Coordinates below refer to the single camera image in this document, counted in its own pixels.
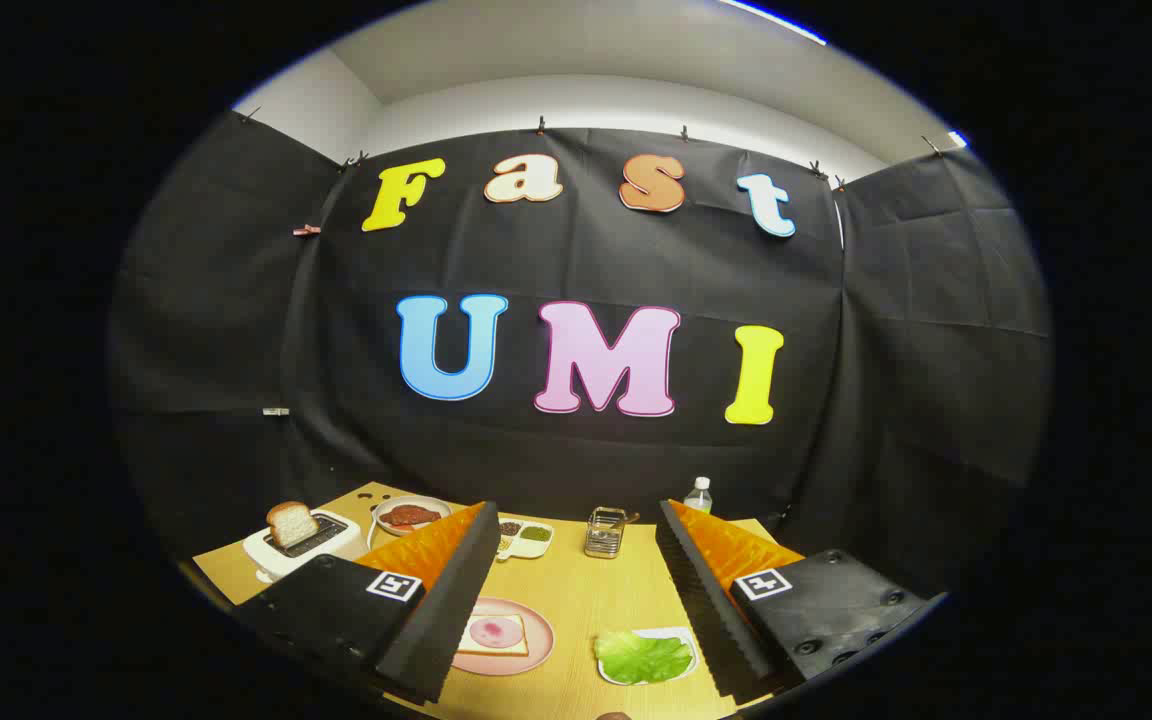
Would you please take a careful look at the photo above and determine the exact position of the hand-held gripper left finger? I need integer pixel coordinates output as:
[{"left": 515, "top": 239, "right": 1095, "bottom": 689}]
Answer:
[{"left": 236, "top": 500, "right": 502, "bottom": 706}]

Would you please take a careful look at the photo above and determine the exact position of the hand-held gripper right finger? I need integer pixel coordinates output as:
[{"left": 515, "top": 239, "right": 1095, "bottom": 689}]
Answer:
[{"left": 656, "top": 498, "right": 947, "bottom": 706}]

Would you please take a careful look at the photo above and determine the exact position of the green lettuce leaf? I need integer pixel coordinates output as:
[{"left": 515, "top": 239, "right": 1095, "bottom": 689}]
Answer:
[{"left": 594, "top": 630, "right": 694, "bottom": 686}]

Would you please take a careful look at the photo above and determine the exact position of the thick toast bread slice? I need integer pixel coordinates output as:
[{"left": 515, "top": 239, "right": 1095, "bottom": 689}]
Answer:
[{"left": 267, "top": 501, "right": 319, "bottom": 548}]

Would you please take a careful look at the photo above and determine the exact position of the white square plate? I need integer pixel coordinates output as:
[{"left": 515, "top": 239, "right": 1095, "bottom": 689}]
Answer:
[{"left": 596, "top": 627, "right": 700, "bottom": 687}]

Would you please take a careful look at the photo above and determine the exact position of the pink ham slice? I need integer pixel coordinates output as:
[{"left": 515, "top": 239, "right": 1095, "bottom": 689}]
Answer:
[{"left": 469, "top": 617, "right": 522, "bottom": 649}]

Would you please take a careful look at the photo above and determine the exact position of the flat white bread slice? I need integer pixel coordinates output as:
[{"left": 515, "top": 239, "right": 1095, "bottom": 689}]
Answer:
[{"left": 458, "top": 613, "right": 530, "bottom": 658}]

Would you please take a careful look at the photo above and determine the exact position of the round pink plate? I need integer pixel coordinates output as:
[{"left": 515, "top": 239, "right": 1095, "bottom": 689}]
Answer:
[{"left": 451, "top": 597, "right": 555, "bottom": 677}]

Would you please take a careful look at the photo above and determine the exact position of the white divided dish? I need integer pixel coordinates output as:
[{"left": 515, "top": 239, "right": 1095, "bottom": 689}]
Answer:
[{"left": 496, "top": 518, "right": 555, "bottom": 561}]

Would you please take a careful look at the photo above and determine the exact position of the oval white plate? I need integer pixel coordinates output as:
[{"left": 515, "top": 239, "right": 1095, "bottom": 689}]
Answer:
[{"left": 372, "top": 495, "right": 453, "bottom": 538}]

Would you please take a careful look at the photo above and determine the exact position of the white toaster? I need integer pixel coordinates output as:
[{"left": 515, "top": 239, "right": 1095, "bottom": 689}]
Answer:
[{"left": 242, "top": 508, "right": 362, "bottom": 581}]

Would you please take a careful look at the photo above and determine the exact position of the metal wire basket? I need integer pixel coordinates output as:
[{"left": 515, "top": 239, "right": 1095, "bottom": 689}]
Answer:
[{"left": 584, "top": 507, "right": 629, "bottom": 559}]

